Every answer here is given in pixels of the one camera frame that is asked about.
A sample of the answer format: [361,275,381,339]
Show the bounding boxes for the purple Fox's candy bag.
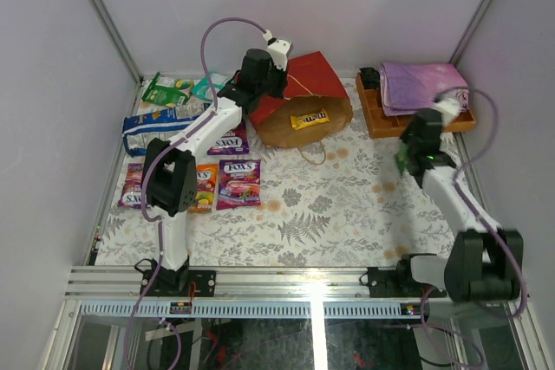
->
[118,163,143,209]

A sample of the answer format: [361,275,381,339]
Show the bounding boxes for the aluminium front rail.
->
[64,266,532,302]

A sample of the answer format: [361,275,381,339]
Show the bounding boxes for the orange Fox's candy bag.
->
[188,164,219,213]

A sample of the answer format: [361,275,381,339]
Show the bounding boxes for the orange wooden compartment tray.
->
[356,73,477,139]

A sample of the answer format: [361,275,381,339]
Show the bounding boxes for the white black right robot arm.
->
[395,108,524,302]

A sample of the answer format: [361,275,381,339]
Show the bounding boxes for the red brown paper bag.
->
[249,51,354,166]

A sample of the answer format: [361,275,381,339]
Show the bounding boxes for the green Fox's candy bag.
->
[141,72,194,107]

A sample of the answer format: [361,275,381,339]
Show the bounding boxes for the teal green snack packet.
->
[191,72,229,101]

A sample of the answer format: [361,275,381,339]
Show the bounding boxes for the blue grey cable duct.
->
[82,300,421,320]

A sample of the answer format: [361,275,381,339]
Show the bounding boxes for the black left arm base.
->
[134,259,217,299]

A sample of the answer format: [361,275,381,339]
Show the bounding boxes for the red Fox's candy bag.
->
[216,159,261,211]

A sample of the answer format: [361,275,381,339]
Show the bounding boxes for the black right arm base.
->
[359,253,447,299]

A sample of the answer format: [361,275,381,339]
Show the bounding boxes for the dark packet in tray corner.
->
[359,67,381,90]

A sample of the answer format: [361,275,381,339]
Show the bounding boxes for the blue white snack packet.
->
[122,101,210,157]

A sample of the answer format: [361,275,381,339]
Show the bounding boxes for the yellow snack packet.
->
[290,109,330,131]

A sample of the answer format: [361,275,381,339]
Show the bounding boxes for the purple princess print cloth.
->
[378,62,468,117]

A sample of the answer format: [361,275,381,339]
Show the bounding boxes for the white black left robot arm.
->
[140,39,292,296]

